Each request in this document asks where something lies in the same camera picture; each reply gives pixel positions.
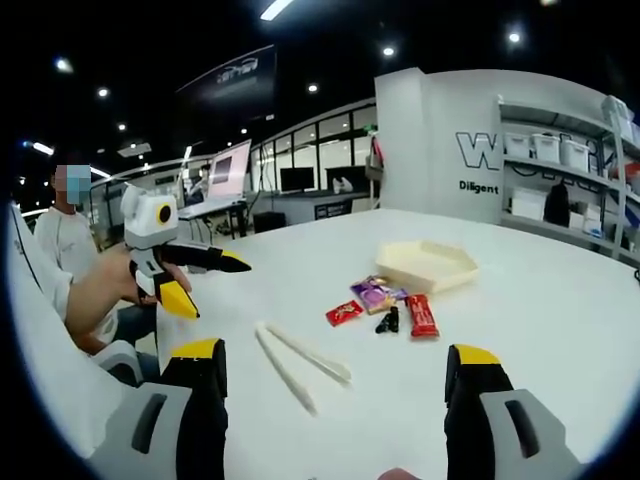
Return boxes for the small red food packet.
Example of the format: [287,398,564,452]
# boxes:
[325,299,365,328]

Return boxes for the black computer monitor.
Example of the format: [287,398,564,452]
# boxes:
[279,166,316,194]

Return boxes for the ceiling strip light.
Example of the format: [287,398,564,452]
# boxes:
[259,0,297,22]

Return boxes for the grey metal shelf rack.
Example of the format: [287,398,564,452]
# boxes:
[496,93,640,267]

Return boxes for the beige hexagonal container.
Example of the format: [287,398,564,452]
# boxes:
[374,239,480,294]

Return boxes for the long dark counter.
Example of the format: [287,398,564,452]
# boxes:
[268,189,382,222]

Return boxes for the purple food packet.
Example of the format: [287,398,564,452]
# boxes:
[349,274,410,316]

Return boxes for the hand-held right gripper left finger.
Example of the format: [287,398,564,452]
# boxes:
[88,337,229,480]

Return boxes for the red food bar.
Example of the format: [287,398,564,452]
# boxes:
[403,293,442,340]

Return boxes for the black backpack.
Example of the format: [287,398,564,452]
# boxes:
[543,181,572,227]

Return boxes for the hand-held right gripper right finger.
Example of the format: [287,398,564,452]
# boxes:
[443,343,587,480]

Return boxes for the dark hanging banner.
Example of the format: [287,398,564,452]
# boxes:
[175,44,278,120]

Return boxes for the white storage box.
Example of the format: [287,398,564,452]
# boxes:
[503,131,532,159]
[509,186,547,222]
[559,138,592,172]
[530,131,562,165]

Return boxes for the white chair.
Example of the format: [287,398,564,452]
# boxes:
[93,338,147,387]

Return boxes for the person's white shirt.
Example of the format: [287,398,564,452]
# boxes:
[6,201,151,460]

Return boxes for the white food tongs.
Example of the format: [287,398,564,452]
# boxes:
[254,321,353,418]

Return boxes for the black food packet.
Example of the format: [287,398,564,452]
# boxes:
[374,305,402,336]

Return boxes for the group of ceiling spotlights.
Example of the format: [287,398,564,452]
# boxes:
[52,29,524,137]

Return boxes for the grey background desk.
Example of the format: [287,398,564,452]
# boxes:
[176,198,250,240]

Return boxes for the large pink display screen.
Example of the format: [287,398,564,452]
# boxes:
[206,139,253,201]

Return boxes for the black box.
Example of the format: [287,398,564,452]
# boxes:
[251,210,288,235]

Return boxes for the person's left hand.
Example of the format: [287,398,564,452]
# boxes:
[110,247,194,307]

